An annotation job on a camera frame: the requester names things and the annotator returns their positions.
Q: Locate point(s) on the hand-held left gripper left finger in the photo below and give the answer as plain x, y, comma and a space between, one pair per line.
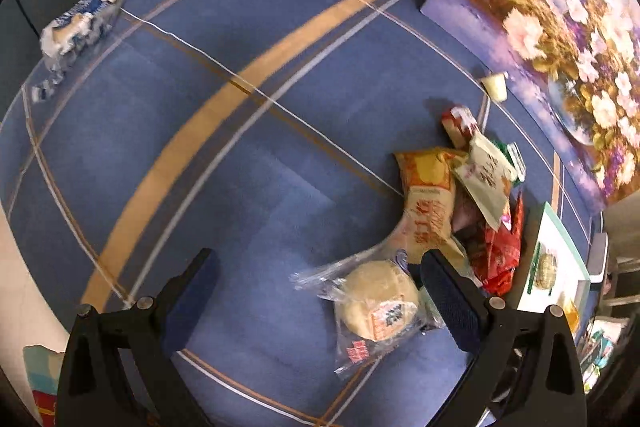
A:
192, 302

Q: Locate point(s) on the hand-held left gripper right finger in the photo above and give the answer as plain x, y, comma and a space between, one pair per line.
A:
447, 297

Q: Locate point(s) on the clear round pastry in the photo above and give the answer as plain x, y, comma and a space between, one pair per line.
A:
375, 302

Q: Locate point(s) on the orange snack packet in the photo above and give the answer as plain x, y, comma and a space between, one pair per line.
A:
427, 202

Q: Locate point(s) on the white green cardboard box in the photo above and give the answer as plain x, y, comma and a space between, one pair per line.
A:
555, 257

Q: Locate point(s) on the cream green snack packet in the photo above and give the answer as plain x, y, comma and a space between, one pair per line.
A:
485, 177

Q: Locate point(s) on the brown red snack packet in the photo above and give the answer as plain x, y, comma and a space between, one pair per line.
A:
457, 124

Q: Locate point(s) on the dark purple snack packet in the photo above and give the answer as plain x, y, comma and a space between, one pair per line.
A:
465, 213

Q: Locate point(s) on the blue plaid tablecloth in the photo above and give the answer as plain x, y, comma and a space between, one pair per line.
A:
250, 207

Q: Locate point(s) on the colourful printed bag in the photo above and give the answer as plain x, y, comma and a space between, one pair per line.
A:
42, 382

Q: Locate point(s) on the small cream jelly cup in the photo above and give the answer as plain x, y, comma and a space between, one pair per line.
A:
496, 88

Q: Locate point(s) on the flower painting canvas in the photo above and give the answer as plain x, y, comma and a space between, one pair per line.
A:
550, 32

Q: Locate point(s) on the blue white tissue pack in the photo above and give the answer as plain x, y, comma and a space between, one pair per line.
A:
75, 24

